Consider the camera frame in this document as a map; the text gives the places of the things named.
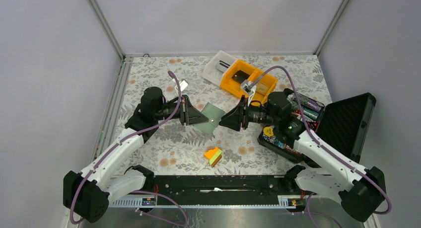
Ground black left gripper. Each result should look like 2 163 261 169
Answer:
154 95 209 126

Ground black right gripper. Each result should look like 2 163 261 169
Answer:
218 95 279 132

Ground green card holder wallet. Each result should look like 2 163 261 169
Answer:
194 103 225 135

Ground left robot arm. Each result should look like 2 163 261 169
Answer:
63 86 208 223

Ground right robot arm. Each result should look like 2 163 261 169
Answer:
219 91 392 222

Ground black credit card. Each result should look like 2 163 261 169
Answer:
231 70 250 84

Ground yellow dealer button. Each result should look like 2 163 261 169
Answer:
263 126 274 137

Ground orange green sticky notes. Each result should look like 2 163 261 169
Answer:
204 147 222 167

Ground white plastic bin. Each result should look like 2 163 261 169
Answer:
202 50 237 86

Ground yellow plastic divided bin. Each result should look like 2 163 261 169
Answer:
220 60 278 104

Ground purple chip stack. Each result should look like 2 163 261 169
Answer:
292 94 325 112

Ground black poker chip case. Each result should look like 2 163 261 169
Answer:
257 88 377 168

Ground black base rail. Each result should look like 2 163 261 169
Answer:
132 165 310 208

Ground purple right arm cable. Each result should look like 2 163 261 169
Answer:
250 66 393 228

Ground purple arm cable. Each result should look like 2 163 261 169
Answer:
69 71 190 227
250 66 393 228

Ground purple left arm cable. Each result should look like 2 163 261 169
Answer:
69 71 190 227

